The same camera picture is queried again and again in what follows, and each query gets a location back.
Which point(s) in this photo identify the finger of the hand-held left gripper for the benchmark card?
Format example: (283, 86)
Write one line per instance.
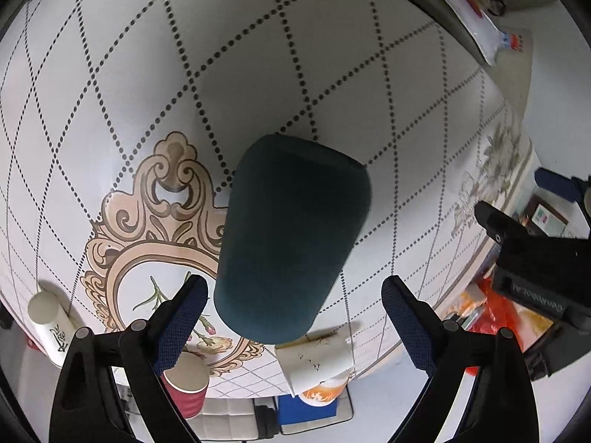
(496, 221)
(556, 184)

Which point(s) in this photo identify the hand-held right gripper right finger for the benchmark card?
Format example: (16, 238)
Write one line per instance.
(408, 323)

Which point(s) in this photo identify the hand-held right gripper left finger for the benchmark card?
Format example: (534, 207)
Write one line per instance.
(182, 318)

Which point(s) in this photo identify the dark teal cup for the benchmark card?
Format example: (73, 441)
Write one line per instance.
(291, 240)

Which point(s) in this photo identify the red ribbed paper cup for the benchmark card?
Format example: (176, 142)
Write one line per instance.
(187, 387)

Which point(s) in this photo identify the white printed paper cup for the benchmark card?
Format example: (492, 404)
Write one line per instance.
(314, 355)

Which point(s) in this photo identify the orange patterned cup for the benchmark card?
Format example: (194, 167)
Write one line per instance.
(323, 390)

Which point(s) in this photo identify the white cup with black print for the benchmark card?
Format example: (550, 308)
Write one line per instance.
(48, 314)

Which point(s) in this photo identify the brown framed picture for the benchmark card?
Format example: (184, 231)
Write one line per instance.
(547, 217)

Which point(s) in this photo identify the orange plastic bag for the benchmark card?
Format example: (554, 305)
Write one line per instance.
(501, 314)

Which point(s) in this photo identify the white padded seat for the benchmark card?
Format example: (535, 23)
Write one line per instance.
(231, 417)

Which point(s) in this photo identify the blue box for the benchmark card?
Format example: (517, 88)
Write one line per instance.
(307, 417)

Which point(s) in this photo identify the white plastic packet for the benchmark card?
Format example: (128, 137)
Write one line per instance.
(475, 14)

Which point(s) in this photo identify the white patterned tablecloth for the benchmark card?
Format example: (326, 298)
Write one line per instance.
(184, 78)

